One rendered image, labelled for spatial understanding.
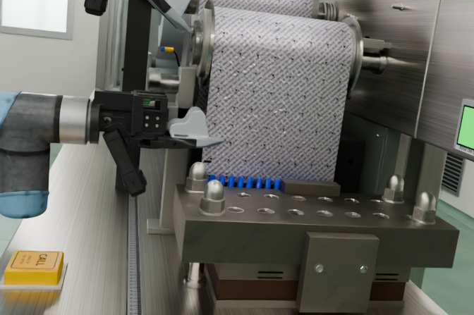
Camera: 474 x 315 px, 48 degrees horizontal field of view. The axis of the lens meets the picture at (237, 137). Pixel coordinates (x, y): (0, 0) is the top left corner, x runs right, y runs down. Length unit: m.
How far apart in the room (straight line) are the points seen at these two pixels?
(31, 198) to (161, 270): 0.23
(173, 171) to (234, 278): 0.29
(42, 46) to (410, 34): 5.77
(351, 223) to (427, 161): 0.44
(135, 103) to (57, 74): 5.68
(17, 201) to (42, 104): 0.15
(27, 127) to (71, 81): 5.65
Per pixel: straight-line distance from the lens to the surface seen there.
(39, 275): 0.80
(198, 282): 0.81
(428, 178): 1.19
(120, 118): 0.84
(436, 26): 0.88
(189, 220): 0.70
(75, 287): 0.80
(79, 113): 0.83
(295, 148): 0.91
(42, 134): 0.84
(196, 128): 0.85
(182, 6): 0.88
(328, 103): 0.91
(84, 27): 6.43
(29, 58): 6.52
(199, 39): 0.88
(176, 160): 0.96
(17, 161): 0.85
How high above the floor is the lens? 1.27
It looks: 11 degrees down
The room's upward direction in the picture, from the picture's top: 6 degrees clockwise
